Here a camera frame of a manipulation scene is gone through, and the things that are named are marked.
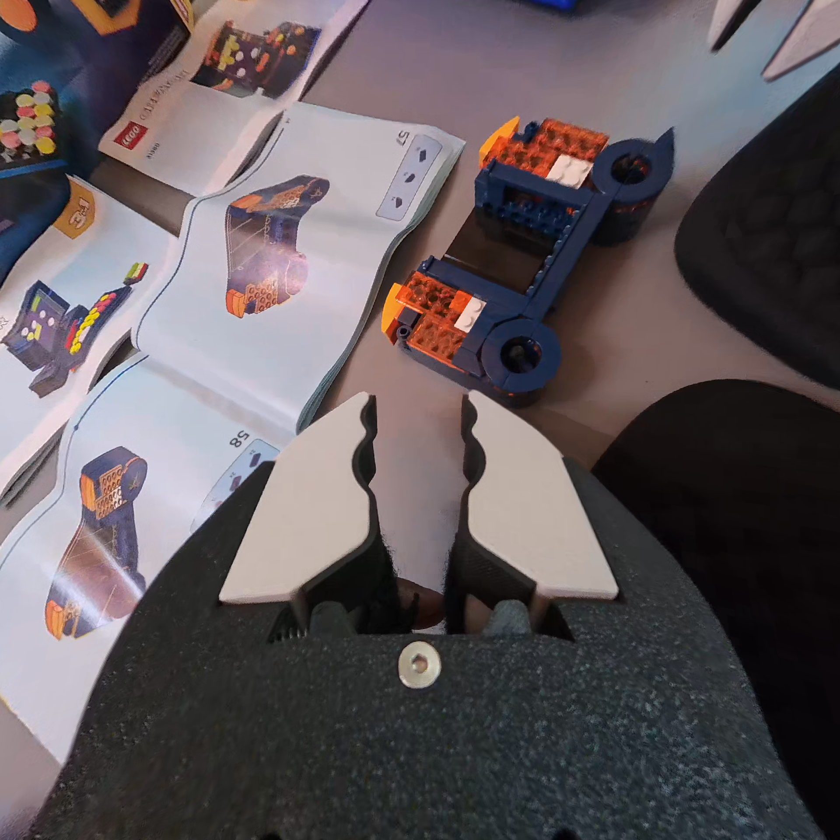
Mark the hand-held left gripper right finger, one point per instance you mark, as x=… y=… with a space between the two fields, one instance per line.
x=531 y=518

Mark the toy brick set box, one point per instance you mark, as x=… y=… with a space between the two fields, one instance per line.
x=39 y=85

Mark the person's left hand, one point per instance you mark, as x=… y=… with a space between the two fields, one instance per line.
x=423 y=604

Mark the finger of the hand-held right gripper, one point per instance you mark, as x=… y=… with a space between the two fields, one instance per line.
x=732 y=16
x=817 y=36

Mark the closed instruction booklet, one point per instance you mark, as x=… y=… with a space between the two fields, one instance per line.
x=98 y=275
x=216 y=124

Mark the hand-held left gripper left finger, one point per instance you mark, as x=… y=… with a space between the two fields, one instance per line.
x=308 y=518

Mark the blue orange toy brick model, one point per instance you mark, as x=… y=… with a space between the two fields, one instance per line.
x=433 y=302

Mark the open toy instruction booklet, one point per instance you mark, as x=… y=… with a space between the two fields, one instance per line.
x=341 y=216

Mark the black padded mat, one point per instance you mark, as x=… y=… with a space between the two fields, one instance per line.
x=722 y=459
x=774 y=249

